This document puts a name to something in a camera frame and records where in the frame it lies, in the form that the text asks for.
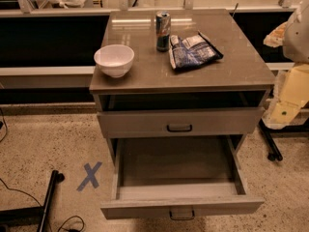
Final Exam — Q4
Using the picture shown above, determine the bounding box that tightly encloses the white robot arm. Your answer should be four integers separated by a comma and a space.
263, 0, 309, 130

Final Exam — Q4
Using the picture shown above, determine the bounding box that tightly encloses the grey top drawer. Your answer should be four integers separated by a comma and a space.
98, 107, 264, 138

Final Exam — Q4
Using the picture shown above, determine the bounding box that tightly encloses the grey drawer cabinet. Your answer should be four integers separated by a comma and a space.
90, 10, 274, 154

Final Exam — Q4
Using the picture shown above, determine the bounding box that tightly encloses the white bowl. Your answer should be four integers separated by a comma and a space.
94, 44, 134, 78

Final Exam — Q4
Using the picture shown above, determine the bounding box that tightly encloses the blue chip bag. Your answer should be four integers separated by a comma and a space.
169, 32, 223, 70

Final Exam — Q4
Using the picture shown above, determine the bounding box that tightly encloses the blue tape cross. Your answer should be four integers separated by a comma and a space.
76, 161, 102, 191

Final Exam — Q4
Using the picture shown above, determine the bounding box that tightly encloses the blue silver drink can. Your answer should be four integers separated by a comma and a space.
155, 11, 171, 52

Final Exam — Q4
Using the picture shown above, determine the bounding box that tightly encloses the black stand leg right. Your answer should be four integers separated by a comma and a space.
259, 119, 309, 161

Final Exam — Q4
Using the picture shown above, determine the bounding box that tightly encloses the black stand leg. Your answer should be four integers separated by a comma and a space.
0, 170, 65, 232
259, 119, 309, 161

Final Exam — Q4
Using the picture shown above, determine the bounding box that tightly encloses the black stand leg left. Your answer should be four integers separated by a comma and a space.
0, 170, 65, 232

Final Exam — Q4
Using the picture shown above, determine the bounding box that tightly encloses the black floor cable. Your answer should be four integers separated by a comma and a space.
0, 177, 86, 232

